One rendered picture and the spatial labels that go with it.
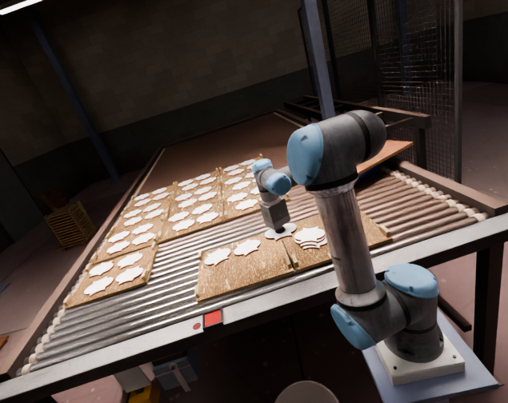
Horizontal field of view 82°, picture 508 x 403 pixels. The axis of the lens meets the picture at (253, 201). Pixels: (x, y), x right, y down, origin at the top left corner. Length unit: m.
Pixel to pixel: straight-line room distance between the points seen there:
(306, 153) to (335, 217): 0.16
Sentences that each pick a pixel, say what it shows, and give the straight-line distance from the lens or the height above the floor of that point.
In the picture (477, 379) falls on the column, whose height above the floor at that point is 0.87.
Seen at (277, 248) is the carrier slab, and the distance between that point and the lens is 1.36.
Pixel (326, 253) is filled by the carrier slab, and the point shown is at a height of 0.94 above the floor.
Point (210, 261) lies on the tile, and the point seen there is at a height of 0.95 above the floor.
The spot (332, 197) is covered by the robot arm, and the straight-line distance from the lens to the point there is 0.63.
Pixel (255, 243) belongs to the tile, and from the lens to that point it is 1.42.
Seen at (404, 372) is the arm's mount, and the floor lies 0.91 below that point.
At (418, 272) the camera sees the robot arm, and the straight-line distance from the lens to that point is 0.85.
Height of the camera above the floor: 1.69
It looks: 24 degrees down
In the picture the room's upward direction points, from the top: 18 degrees counter-clockwise
